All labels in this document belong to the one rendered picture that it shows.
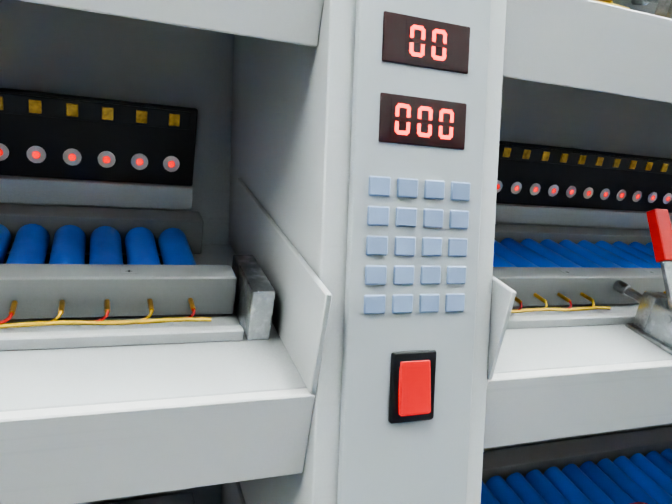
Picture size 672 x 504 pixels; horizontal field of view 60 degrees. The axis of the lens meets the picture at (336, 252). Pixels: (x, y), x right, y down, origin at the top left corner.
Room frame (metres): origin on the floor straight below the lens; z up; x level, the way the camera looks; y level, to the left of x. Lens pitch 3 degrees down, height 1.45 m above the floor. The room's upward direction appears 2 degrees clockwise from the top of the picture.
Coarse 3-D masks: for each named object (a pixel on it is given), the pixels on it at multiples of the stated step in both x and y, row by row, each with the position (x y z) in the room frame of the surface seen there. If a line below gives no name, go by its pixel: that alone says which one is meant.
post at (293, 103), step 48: (336, 0) 0.26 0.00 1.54; (240, 48) 0.43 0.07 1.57; (288, 48) 0.32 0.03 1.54; (336, 48) 0.26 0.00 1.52; (240, 96) 0.42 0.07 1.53; (288, 96) 0.32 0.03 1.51; (336, 96) 0.26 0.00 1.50; (240, 144) 0.42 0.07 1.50; (288, 144) 0.31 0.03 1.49; (336, 144) 0.26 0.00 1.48; (288, 192) 0.31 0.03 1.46; (336, 192) 0.26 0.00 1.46; (336, 240) 0.26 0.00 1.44; (480, 240) 0.29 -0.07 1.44; (336, 288) 0.27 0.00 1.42; (480, 288) 0.30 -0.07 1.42; (336, 336) 0.27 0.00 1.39; (480, 336) 0.30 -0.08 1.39; (336, 384) 0.27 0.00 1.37; (480, 384) 0.30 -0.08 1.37; (336, 432) 0.27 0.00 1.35; (480, 432) 0.30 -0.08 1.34; (288, 480) 0.30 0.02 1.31; (336, 480) 0.27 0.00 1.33; (480, 480) 0.30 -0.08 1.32
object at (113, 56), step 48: (0, 0) 0.39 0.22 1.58; (0, 48) 0.39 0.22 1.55; (48, 48) 0.40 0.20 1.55; (96, 48) 0.41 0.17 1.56; (144, 48) 0.42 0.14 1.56; (192, 48) 0.44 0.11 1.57; (96, 96) 0.41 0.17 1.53; (144, 96) 0.42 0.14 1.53; (192, 96) 0.44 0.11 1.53; (528, 96) 0.55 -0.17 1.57; (576, 96) 0.57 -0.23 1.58; (624, 96) 0.60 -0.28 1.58; (576, 144) 0.58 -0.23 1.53; (624, 144) 0.60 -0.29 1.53; (624, 432) 0.61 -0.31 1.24
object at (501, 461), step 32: (512, 448) 0.52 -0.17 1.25; (544, 448) 0.53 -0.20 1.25; (576, 448) 0.53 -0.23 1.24; (608, 448) 0.54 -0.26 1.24; (640, 448) 0.55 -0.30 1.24; (512, 480) 0.49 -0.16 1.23; (544, 480) 0.49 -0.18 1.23; (576, 480) 0.50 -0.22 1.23; (608, 480) 0.50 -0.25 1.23; (640, 480) 0.51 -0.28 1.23
